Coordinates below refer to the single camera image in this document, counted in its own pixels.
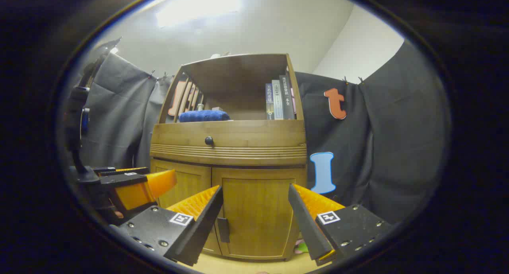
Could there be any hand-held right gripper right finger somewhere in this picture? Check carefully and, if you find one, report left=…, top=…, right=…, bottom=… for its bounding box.
left=288, top=183, right=392, bottom=266

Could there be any wooden double-door shoe cabinet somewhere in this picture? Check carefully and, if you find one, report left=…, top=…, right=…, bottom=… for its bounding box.
left=150, top=53, right=308, bottom=262

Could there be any blue grey book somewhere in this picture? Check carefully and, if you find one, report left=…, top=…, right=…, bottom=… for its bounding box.
left=265, top=83, right=275, bottom=120

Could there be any pale grey book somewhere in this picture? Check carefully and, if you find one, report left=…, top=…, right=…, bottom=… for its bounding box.
left=272, top=80, right=284, bottom=120

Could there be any black door handle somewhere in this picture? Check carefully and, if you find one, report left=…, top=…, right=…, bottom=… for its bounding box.
left=217, top=217, right=230, bottom=243

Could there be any wooden shoe cabinet door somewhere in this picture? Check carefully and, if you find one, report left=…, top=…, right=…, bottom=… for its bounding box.
left=212, top=167, right=307, bottom=262
left=151, top=159, right=223, bottom=255

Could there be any blue folded towel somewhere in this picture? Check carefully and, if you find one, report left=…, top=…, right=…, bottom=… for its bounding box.
left=178, top=110, right=231, bottom=123

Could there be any dark book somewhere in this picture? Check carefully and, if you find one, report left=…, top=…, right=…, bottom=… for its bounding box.
left=279, top=75, right=295, bottom=120

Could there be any wooden cabinet drawer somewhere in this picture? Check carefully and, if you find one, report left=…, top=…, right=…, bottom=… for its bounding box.
left=150, top=120, right=307, bottom=166

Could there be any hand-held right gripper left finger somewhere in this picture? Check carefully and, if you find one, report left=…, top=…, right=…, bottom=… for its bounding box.
left=119, top=185, right=224, bottom=267

